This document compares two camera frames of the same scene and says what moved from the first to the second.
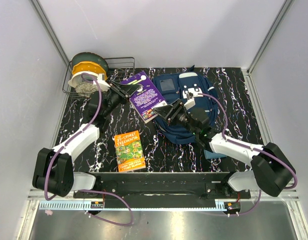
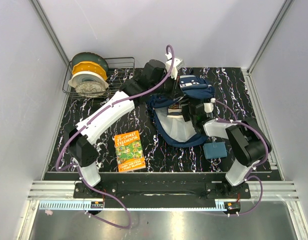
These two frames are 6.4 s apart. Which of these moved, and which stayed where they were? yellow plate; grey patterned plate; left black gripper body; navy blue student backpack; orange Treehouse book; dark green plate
Moved: left black gripper body; navy blue student backpack
Stayed: yellow plate; dark green plate; grey patterned plate; orange Treehouse book
